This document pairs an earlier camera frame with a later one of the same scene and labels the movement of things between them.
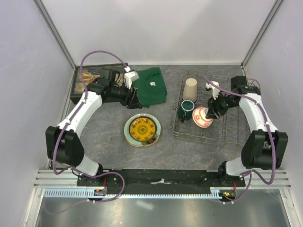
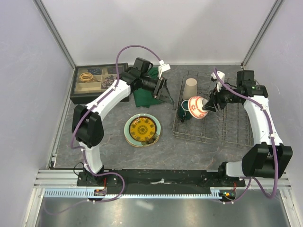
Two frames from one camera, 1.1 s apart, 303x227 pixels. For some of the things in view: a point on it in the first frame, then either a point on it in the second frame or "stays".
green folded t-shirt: [150, 86] stays
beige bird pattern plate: [140, 145] stays
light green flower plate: [134, 141] stays
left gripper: [131, 100] to [161, 92]
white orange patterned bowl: [199, 116] to [195, 105]
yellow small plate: [142, 128] stays
